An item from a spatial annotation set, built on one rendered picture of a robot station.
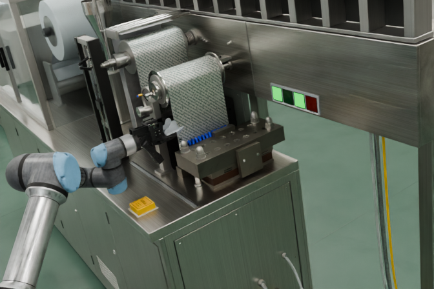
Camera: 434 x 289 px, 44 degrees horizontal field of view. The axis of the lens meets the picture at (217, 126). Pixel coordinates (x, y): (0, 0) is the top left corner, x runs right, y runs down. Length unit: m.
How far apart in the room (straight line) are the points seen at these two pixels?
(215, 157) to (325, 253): 1.33
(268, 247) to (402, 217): 1.36
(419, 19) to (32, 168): 1.13
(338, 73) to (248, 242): 0.76
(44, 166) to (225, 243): 0.76
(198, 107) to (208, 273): 0.62
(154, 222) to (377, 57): 0.90
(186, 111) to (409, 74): 0.88
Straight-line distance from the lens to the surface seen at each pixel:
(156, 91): 2.01
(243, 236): 2.06
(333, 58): 1.72
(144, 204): 1.94
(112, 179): 1.95
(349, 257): 3.07
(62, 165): 1.57
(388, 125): 1.65
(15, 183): 1.66
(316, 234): 3.25
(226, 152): 1.95
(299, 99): 1.89
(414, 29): 1.50
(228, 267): 2.08
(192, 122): 2.08
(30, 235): 1.54
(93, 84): 2.34
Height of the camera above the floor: 1.87
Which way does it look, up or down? 23 degrees down
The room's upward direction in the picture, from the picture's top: 10 degrees counter-clockwise
